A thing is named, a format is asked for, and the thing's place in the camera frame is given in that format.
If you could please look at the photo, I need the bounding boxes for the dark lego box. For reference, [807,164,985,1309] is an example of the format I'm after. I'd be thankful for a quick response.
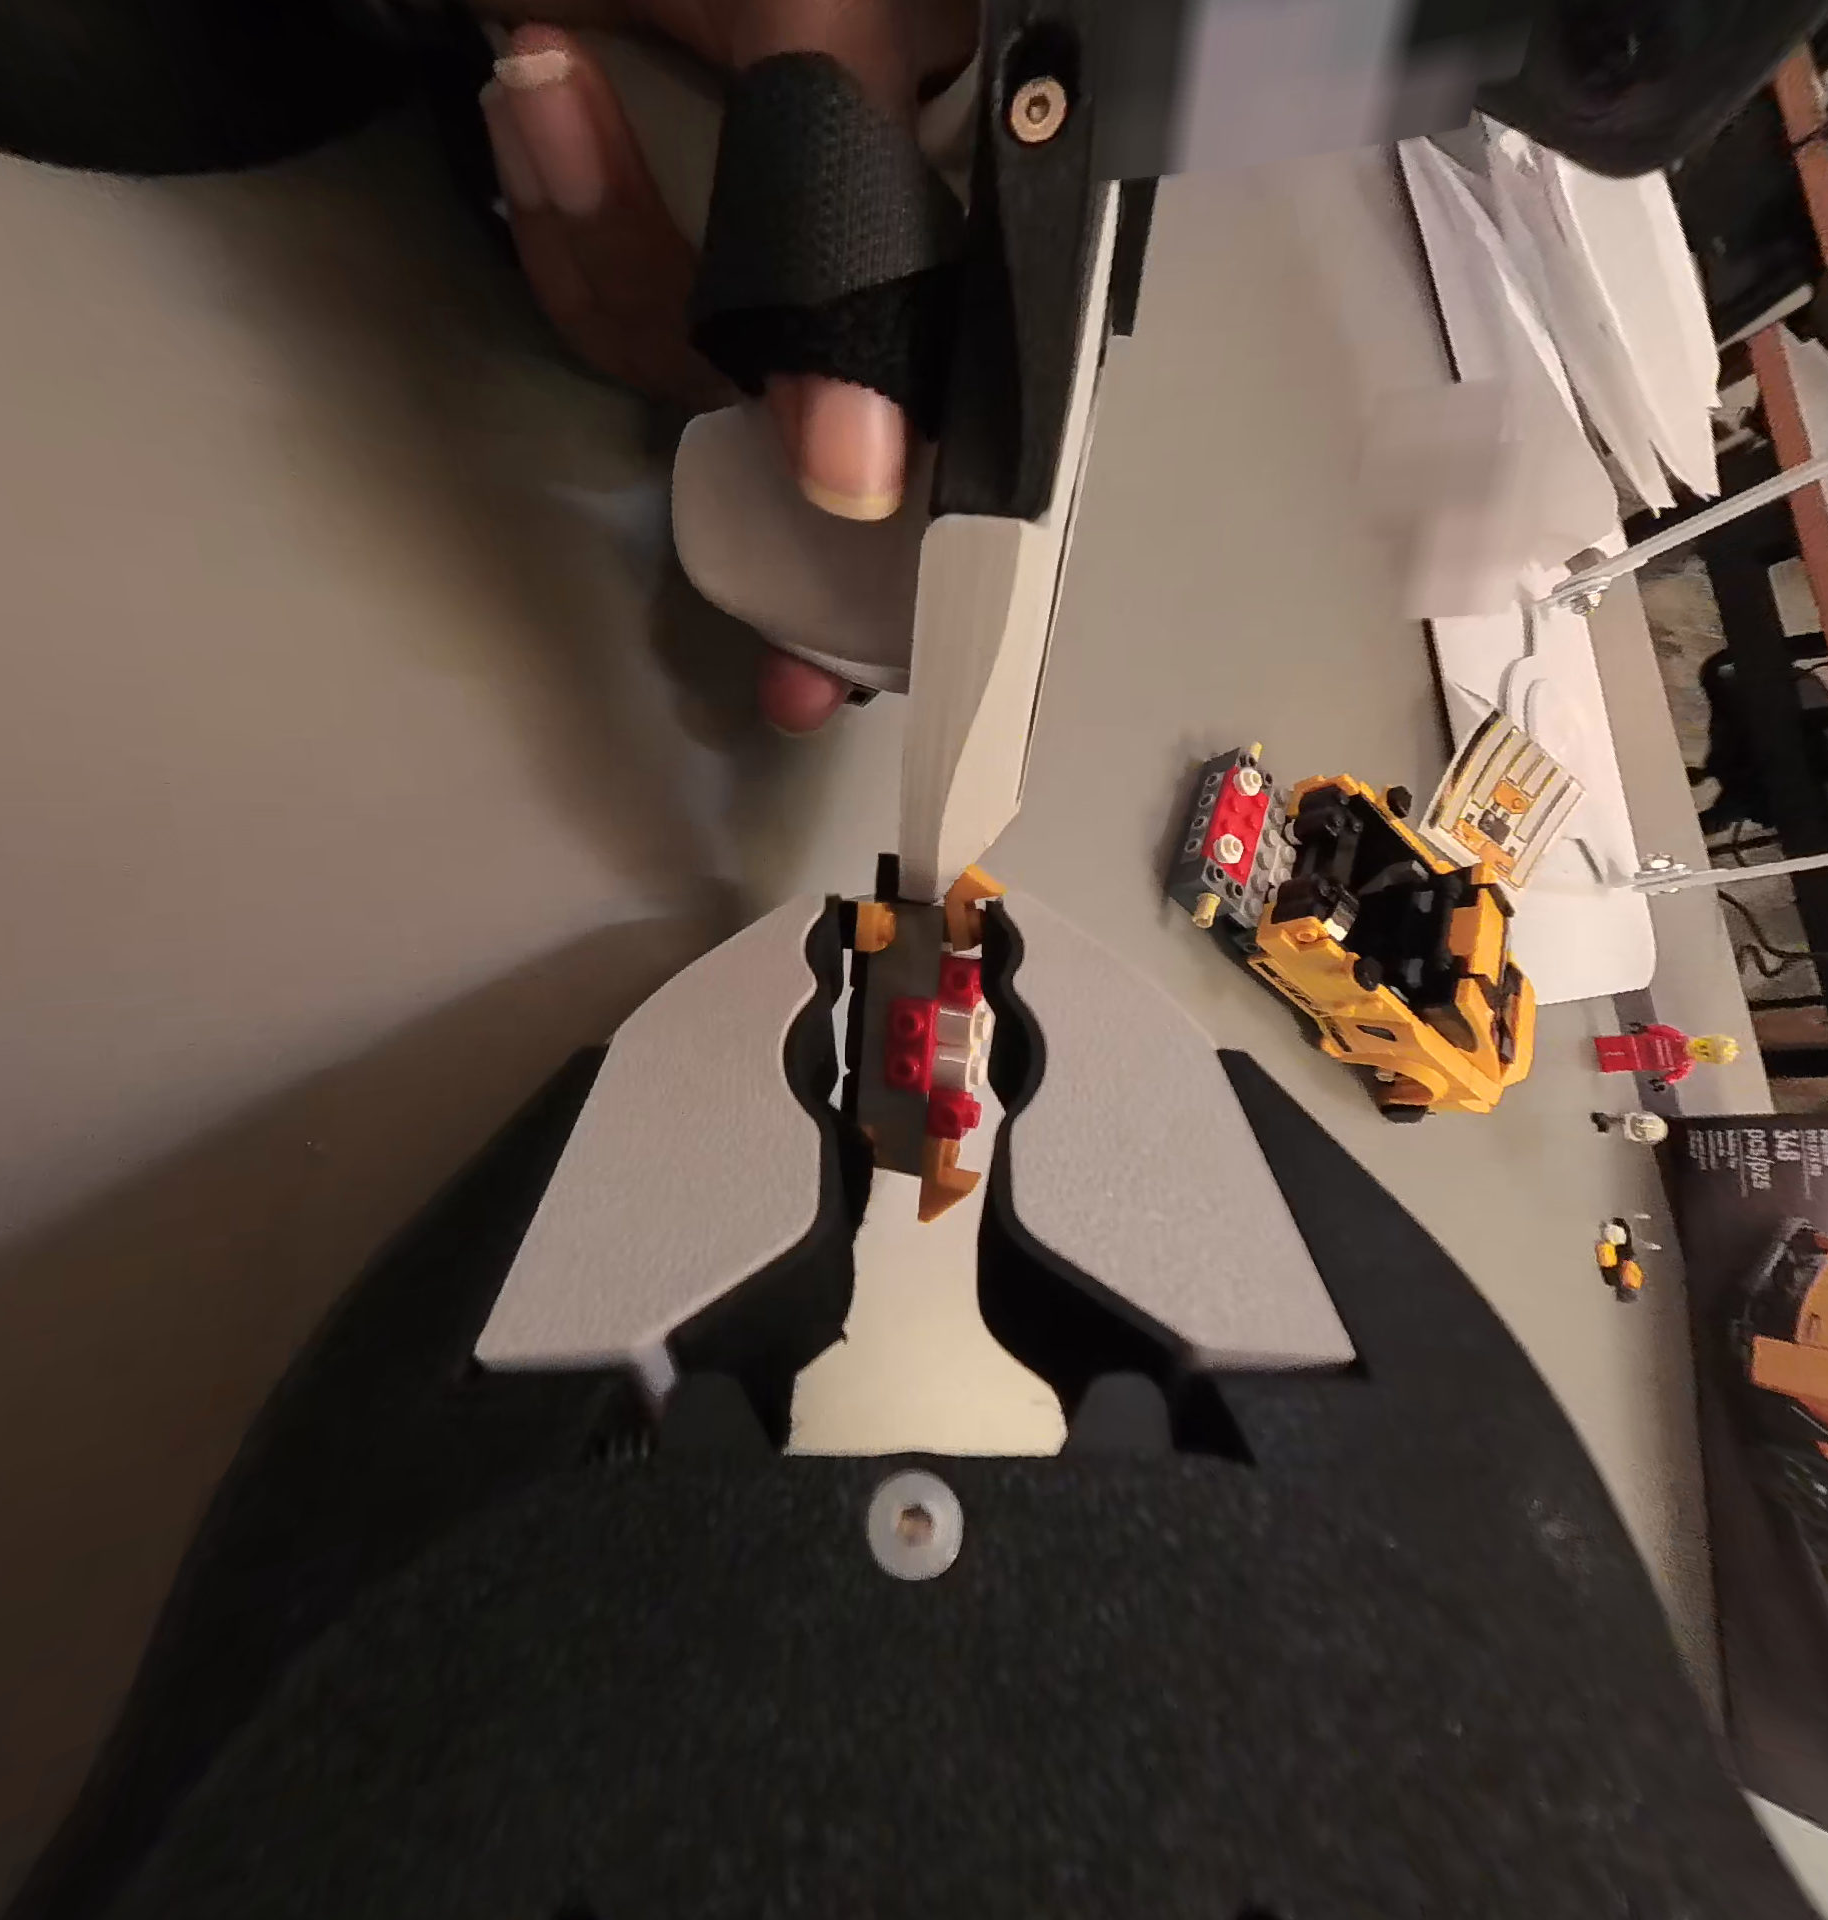
[1662,1111,1828,1818]

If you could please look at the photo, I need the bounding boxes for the metal rod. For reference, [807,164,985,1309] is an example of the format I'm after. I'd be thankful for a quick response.
[1536,436,1828,617]
[1631,845,1828,902]

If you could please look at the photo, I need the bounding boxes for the red lego minifigure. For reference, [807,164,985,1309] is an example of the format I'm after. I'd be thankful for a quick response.
[1591,1019,1743,1089]

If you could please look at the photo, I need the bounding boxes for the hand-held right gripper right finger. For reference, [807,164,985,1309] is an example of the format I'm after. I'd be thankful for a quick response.
[976,897,1360,1424]

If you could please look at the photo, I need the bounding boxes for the lego instruction booklet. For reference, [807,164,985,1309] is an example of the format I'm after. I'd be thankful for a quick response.
[1416,711,1590,890]

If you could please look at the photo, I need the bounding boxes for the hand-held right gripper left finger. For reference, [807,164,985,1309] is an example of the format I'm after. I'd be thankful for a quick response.
[473,893,864,1453]

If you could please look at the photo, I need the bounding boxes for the red white lego assembly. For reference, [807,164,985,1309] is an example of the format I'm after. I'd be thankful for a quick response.
[847,862,1009,1227]

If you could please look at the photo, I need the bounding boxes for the person's left forearm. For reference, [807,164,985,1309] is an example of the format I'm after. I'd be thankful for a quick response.
[0,0,498,177]

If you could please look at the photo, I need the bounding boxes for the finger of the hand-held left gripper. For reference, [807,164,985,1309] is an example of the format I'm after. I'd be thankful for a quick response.
[895,509,1073,909]
[1015,181,1125,818]

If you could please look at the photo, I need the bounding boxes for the yellow lego car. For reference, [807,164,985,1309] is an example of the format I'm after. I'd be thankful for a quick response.
[1167,742,1541,1123]

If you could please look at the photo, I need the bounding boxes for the person's left hand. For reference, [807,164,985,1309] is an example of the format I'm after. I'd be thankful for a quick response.
[480,0,1004,738]

